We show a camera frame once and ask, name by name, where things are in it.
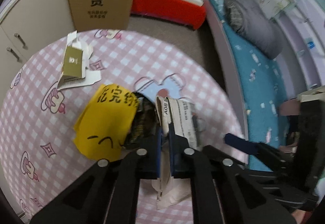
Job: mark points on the gold white box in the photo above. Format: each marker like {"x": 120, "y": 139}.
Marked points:
{"x": 75, "y": 67}

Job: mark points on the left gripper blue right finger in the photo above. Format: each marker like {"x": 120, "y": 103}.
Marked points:
{"x": 173, "y": 151}

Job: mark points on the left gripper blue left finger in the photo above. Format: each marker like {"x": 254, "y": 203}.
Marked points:
{"x": 159, "y": 142}

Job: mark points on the teal bunk bed frame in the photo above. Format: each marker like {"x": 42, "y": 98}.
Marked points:
{"x": 302, "y": 60}

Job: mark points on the pink checkered tablecloth table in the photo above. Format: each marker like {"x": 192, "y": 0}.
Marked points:
{"x": 39, "y": 122}

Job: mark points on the red covered low bench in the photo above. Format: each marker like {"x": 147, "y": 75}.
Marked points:
{"x": 185, "y": 12}

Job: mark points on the grey folded quilt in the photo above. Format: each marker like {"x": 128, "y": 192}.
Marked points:
{"x": 248, "y": 20}

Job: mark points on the white curved base cabinet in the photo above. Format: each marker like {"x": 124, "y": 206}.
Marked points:
{"x": 27, "y": 26}

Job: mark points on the beige hanging shirt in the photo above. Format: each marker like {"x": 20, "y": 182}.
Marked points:
{"x": 312, "y": 95}

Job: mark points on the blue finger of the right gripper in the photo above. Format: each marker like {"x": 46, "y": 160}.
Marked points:
{"x": 243, "y": 145}

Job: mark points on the newspaper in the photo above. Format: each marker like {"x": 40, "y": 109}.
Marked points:
{"x": 180, "y": 131}

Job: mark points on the yellow snack bag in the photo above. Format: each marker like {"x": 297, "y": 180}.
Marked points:
{"x": 102, "y": 127}

